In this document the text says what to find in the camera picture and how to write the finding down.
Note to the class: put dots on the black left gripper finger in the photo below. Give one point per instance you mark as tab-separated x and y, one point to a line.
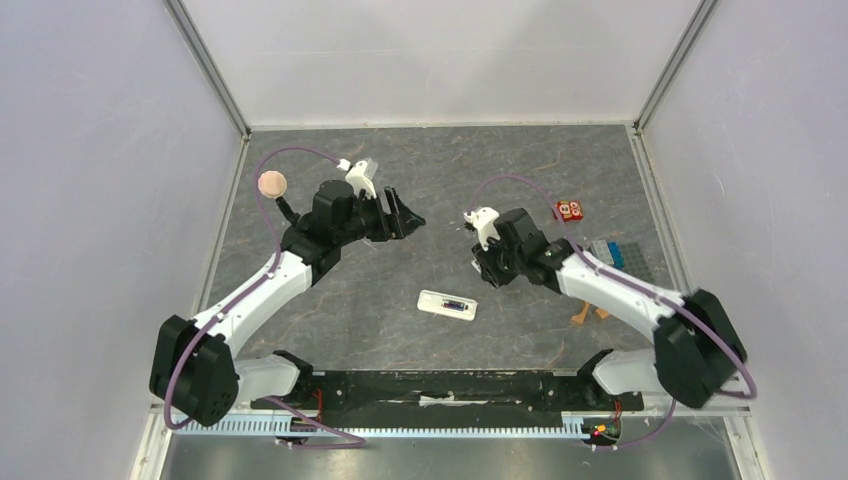
411	221
394	222

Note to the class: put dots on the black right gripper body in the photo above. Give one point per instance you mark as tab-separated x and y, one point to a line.
494	263

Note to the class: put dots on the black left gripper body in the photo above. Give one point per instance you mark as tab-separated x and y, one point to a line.
367	220

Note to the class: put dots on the purple battery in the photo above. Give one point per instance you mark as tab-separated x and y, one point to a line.
454	305

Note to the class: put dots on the white remote control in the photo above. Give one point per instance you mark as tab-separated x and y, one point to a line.
430	302

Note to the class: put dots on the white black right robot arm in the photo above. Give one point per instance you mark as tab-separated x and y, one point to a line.
694	348

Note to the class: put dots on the pink microphone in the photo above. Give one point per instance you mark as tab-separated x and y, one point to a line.
272	184

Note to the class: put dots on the blue grey toy brick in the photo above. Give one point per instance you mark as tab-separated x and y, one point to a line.
608	253

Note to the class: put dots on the wooden toy piece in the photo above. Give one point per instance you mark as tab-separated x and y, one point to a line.
588	310

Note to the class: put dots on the grey studded baseplate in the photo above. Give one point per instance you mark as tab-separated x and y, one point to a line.
634	263

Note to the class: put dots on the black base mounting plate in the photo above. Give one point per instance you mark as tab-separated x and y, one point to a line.
452	398

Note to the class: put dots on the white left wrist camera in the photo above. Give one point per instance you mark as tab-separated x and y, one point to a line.
359	175

